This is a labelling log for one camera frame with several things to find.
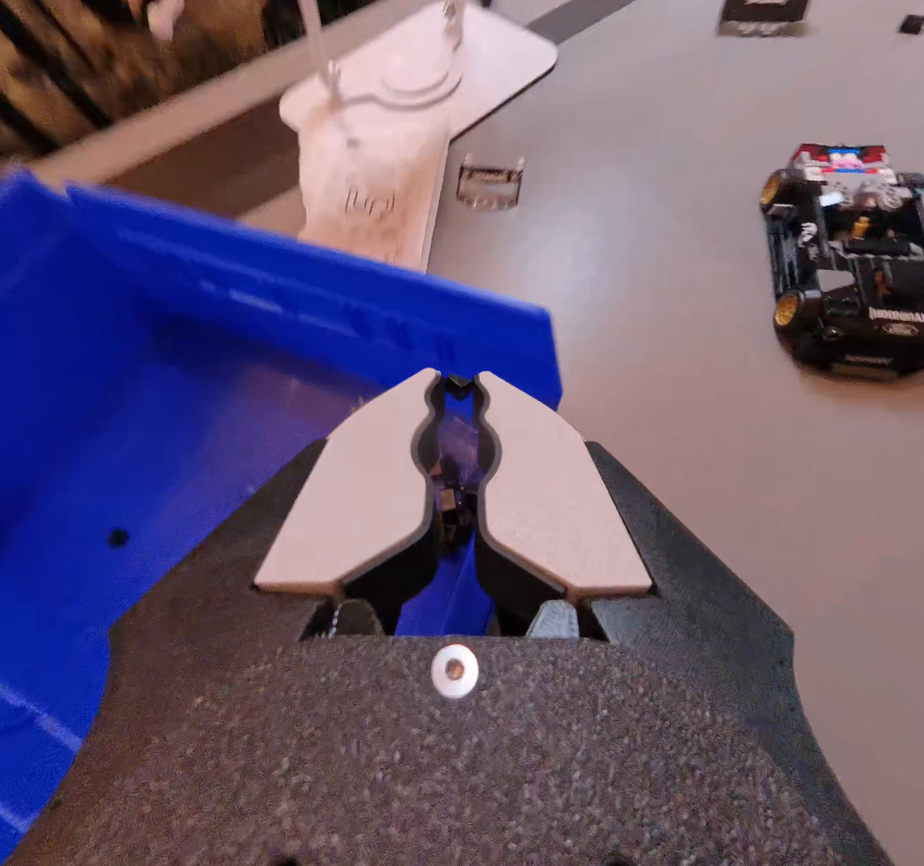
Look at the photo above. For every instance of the white booklet stand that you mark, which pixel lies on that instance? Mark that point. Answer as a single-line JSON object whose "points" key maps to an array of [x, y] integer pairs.
{"points": [[419, 72]]}

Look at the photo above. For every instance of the loose lego pieces in bin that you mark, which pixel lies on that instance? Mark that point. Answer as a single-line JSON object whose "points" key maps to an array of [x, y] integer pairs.
{"points": [[455, 498]]}

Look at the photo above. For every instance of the white printed paper bag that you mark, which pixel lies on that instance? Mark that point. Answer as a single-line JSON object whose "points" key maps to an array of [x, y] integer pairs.
{"points": [[376, 195]]}

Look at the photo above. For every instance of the tiny black lego piece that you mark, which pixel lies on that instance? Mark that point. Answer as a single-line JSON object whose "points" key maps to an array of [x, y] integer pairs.
{"points": [[911, 23]]}

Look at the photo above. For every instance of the black printed lego plate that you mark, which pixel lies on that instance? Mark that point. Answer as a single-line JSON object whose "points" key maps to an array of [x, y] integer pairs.
{"points": [[770, 0]]}

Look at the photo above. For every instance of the clear lego windshield piece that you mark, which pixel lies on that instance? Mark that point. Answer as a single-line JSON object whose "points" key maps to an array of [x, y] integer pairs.
{"points": [[491, 184]]}

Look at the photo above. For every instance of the black lego car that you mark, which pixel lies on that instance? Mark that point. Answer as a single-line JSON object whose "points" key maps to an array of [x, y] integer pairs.
{"points": [[852, 267]]}

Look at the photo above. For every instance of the blue plastic bin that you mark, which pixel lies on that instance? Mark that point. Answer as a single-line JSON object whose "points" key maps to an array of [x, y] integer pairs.
{"points": [[188, 419]]}

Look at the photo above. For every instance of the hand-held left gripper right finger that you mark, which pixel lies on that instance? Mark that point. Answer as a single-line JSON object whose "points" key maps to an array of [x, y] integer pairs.
{"points": [[563, 498]]}

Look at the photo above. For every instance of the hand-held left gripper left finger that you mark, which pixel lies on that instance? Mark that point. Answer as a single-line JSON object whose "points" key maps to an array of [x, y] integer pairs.
{"points": [[361, 498]]}

